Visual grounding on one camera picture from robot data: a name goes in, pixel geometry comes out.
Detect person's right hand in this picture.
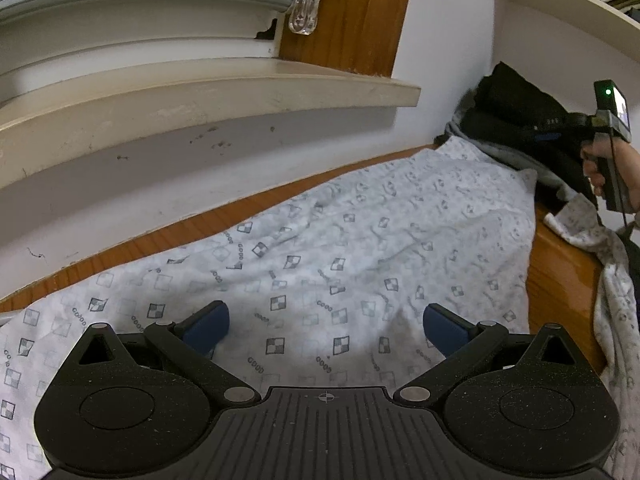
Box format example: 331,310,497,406
580,136,640,197

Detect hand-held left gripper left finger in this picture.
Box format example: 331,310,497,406
77,301,261,407

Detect white patterned pants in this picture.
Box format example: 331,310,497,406
0,136,640,480

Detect beige window sill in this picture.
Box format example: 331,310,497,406
0,57,422,193

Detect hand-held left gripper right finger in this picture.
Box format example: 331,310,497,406
392,303,576,408

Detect wooden window frame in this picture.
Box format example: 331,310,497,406
276,0,418,81

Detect white wall shelf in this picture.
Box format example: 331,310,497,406
492,0,640,68

